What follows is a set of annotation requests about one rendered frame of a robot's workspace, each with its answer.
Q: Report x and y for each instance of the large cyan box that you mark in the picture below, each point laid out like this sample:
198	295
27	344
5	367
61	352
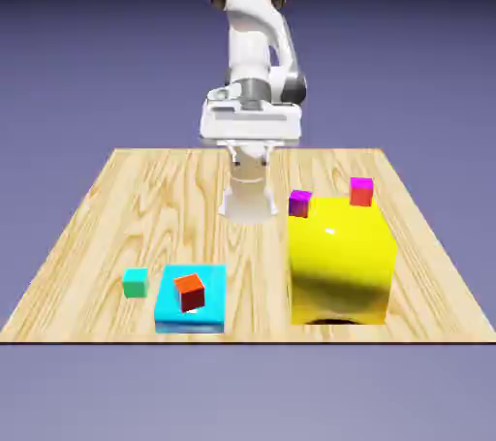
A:
211	293

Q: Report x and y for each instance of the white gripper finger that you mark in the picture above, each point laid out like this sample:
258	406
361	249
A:
235	156
266	155

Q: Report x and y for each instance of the small teal cube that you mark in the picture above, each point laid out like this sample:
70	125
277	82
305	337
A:
135	283

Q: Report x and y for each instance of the small pink cube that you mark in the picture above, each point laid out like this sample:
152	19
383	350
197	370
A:
361	193

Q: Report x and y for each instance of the large yellow box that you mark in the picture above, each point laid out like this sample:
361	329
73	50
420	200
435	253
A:
341	262

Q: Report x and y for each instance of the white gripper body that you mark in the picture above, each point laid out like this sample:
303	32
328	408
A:
250	127

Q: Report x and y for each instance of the small purple cube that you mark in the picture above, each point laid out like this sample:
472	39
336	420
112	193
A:
299	203

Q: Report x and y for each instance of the small red cube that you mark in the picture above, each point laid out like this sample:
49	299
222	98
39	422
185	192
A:
192	293

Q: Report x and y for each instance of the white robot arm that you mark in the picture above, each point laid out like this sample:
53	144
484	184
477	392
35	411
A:
248	3

